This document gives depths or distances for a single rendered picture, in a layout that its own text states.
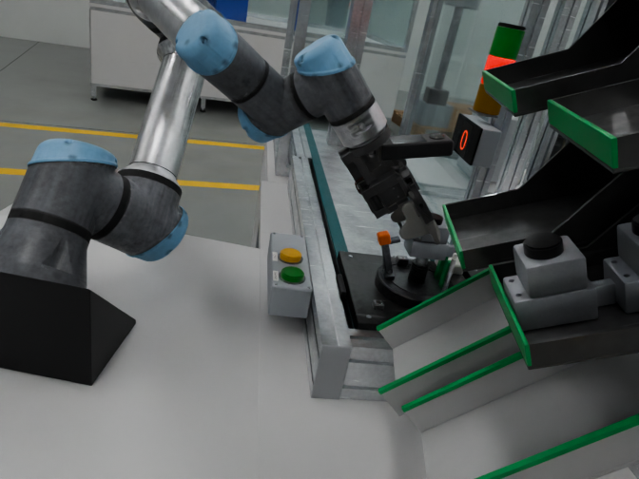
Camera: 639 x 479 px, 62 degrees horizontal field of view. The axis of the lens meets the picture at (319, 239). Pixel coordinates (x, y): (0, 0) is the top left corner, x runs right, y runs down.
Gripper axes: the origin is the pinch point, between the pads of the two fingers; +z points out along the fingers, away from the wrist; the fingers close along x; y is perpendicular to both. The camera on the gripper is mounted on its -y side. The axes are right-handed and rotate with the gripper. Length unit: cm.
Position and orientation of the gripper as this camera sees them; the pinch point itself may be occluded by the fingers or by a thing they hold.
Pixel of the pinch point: (434, 228)
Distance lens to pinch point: 91.1
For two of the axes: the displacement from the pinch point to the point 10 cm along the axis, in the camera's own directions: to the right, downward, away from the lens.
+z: 5.1, 7.5, 4.3
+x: 0.9, 4.4, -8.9
